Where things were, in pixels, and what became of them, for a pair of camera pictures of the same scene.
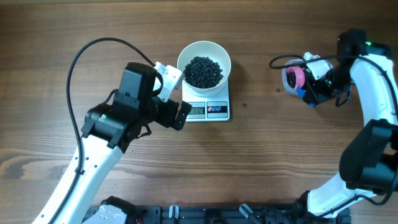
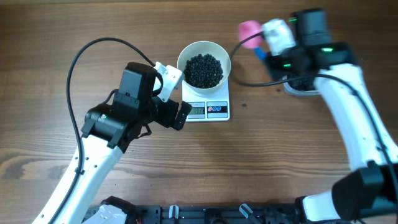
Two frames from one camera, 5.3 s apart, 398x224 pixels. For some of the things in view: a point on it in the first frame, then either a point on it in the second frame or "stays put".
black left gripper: (173, 113) stays put
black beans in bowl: (203, 72) stays put
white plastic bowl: (205, 66) stays put
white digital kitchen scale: (215, 108) stays put
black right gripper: (313, 90) to (277, 63)
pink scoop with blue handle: (300, 83) to (249, 28)
